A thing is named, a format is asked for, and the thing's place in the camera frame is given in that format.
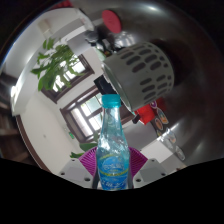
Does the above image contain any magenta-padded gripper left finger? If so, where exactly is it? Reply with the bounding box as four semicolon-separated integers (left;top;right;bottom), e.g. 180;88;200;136
59;146;100;189

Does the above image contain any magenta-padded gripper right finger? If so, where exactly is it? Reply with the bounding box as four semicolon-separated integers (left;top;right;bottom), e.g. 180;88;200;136
127;146;168;188

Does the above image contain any clear bottle with teal cap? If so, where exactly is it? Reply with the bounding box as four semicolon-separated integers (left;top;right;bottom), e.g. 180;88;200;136
95;93;131;191

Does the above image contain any dark wooden glazed door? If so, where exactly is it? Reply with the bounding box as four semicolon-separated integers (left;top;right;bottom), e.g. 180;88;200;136
59;84;134;144

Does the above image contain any red plastic box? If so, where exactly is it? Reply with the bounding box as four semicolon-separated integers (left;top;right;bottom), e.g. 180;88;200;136
132;97;166;126

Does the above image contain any grey slotted mug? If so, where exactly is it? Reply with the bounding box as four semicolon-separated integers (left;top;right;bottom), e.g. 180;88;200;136
101;41;175;113

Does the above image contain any dark framed window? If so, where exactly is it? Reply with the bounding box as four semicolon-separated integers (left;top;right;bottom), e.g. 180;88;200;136
41;54;96;104

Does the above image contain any dark grey round object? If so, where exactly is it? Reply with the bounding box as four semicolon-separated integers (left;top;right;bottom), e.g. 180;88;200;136
83;30;101;46

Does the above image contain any flat round red coaster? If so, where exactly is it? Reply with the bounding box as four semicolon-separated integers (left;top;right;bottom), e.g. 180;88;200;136
101;9;123;34

